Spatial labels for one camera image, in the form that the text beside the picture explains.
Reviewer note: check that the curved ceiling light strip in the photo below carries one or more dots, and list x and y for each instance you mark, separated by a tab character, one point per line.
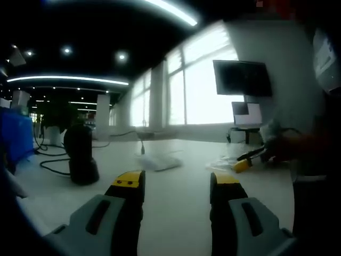
183	17
66	77

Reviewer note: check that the black wall monitor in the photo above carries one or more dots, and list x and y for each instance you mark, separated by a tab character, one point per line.
242	77

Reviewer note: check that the person's dark work clothes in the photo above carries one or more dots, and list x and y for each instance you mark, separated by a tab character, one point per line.
314	213

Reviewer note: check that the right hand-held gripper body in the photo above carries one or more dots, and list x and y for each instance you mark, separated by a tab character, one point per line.
270	132

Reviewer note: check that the open laptop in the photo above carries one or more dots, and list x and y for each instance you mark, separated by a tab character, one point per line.
247	113

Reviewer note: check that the black laptop stand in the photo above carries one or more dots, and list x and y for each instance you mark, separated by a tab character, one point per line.
249	136

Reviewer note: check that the blue plastic bin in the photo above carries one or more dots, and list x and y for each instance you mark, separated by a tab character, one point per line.
16	136

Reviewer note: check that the white table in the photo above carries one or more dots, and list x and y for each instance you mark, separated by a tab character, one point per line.
175	208

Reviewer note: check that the ceiling air vent panel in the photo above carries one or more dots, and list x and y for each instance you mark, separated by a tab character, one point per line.
17	57

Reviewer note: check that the flat clear packet on table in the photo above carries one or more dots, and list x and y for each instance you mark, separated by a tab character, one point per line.
162	161

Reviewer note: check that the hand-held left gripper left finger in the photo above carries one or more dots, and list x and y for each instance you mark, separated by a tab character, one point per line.
106	221

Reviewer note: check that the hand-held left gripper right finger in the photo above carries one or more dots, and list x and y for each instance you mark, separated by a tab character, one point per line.
239	221

